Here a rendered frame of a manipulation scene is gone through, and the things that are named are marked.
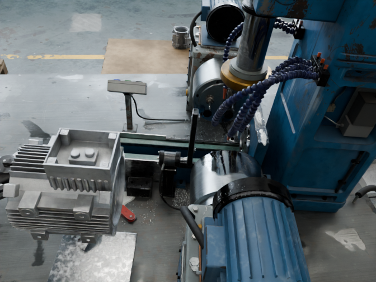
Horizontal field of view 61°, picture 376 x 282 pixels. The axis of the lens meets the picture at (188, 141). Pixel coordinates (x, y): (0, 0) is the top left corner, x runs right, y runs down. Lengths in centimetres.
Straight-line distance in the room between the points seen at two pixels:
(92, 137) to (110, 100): 115
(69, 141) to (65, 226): 17
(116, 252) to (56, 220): 44
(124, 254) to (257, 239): 56
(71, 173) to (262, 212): 38
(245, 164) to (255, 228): 40
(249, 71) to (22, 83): 140
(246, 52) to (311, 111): 27
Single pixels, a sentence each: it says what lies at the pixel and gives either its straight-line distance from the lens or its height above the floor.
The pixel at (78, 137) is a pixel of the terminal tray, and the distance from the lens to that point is 69.
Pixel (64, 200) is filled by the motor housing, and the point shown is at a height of 136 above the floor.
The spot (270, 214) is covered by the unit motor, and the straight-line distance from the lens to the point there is 67.
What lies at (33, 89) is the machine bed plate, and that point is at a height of 80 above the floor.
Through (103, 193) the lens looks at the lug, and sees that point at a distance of 63.
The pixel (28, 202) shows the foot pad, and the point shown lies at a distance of 67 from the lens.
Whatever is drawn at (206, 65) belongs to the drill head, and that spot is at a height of 114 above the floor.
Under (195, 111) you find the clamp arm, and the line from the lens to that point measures 103.
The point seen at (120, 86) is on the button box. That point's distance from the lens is 146.
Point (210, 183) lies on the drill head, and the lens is 96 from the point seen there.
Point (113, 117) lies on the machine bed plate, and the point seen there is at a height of 80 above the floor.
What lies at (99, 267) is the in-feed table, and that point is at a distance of 108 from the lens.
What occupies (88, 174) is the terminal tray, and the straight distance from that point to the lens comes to 61.
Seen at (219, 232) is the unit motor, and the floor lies 132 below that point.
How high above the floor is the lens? 189
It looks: 44 degrees down
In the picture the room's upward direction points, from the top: 6 degrees clockwise
